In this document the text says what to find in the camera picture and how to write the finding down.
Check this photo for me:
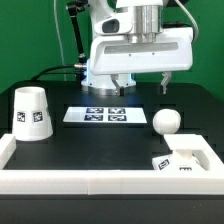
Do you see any white lamp base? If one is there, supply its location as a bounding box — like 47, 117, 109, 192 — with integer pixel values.
152, 134, 205, 172

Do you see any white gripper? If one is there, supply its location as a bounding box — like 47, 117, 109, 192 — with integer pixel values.
89, 27, 193, 96

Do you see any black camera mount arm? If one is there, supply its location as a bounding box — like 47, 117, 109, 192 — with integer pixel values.
66, 0, 88, 64

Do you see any white lamp bulb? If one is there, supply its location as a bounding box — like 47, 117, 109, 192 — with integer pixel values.
153, 109, 181, 135

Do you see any white lamp shade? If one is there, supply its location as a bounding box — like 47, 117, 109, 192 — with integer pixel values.
12, 86, 53, 141

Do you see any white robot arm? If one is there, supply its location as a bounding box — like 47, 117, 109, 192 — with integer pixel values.
81, 0, 198, 95

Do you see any white marker sheet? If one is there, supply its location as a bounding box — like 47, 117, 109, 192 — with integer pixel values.
63, 107, 147, 124

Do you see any grey thin cable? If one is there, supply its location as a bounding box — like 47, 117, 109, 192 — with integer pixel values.
53, 0, 67, 66

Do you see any black cable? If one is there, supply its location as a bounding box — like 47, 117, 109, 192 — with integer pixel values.
30, 64, 88, 82

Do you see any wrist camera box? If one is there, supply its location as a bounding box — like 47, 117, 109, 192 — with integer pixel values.
94, 13, 133, 35

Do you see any white U-shaped fence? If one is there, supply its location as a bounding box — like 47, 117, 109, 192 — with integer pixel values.
0, 134, 224, 195

